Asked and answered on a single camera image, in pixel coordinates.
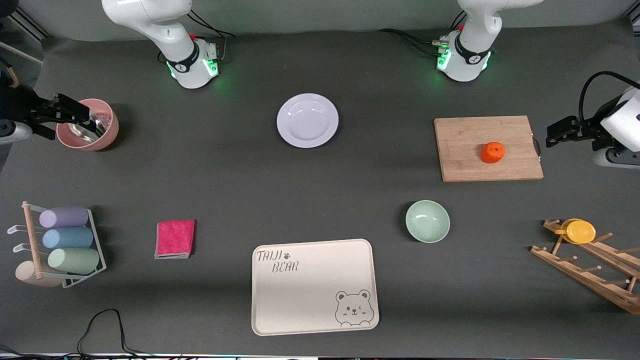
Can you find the green cup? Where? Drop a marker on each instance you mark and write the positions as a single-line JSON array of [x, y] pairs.
[[74, 260]]

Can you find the yellow cup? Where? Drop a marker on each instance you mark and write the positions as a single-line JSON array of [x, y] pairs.
[[580, 231]]

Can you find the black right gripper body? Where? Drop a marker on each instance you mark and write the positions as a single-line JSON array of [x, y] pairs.
[[20, 106]]

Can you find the pink folded cloth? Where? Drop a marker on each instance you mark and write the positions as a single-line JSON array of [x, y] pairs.
[[175, 239]]

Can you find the dark grey table mat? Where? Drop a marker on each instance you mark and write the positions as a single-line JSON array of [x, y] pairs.
[[225, 190]]

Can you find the pink bowl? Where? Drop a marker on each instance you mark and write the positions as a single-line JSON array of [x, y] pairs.
[[109, 136]]

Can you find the wooden cutting board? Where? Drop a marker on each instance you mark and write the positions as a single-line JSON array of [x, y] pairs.
[[470, 150]]

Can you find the light green bowl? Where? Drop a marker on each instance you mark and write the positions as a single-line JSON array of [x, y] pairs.
[[427, 222]]

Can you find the light wooden stick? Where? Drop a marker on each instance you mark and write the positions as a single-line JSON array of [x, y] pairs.
[[20, 52]]

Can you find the orange fruit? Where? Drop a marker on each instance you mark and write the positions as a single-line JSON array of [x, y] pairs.
[[493, 153]]

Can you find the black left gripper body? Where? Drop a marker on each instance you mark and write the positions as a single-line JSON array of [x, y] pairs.
[[592, 126]]

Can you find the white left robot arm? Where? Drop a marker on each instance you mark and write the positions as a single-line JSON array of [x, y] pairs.
[[472, 45]]

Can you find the blue cup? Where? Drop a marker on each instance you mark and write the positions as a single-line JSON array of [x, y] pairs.
[[67, 238]]

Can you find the cream tray with bear print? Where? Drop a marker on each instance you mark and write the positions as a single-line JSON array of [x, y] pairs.
[[310, 300]]

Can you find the wooden mug rack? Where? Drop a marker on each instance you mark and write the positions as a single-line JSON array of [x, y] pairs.
[[590, 272]]

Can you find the beige cup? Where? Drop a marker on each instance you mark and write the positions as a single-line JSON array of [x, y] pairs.
[[30, 276]]

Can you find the white round plate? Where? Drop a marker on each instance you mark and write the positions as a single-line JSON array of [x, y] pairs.
[[307, 125]]

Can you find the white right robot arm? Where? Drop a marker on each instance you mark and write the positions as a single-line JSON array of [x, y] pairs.
[[165, 30]]

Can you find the purple cup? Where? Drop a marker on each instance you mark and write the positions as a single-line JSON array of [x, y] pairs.
[[64, 217]]

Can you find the aluminium rail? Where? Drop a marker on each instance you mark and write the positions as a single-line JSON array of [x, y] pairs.
[[30, 25]]

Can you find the metal scoop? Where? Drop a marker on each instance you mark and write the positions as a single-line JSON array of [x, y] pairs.
[[87, 134]]

